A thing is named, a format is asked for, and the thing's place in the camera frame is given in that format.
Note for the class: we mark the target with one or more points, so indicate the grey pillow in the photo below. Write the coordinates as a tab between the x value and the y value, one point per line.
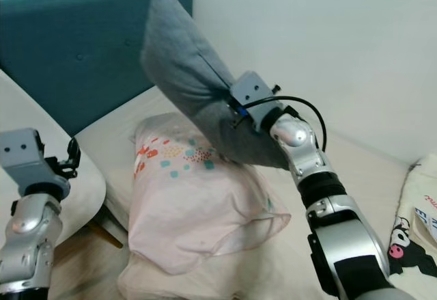
188	61

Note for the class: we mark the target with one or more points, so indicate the pink patterned pillow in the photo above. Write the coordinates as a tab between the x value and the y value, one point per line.
191	208

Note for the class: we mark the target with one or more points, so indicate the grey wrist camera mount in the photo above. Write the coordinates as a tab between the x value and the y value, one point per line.
254	91
27	155

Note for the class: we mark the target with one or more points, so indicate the cream bed sheet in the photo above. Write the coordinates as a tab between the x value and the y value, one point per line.
362	170

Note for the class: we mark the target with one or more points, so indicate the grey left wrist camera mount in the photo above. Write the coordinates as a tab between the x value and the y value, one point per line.
27	155

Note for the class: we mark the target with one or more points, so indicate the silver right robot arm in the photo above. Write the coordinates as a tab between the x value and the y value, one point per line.
348	238

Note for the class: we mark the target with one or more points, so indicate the teal upholstered headboard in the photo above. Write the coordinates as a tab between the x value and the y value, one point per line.
75	47

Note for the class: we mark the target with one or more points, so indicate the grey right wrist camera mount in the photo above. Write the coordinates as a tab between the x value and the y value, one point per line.
254	91

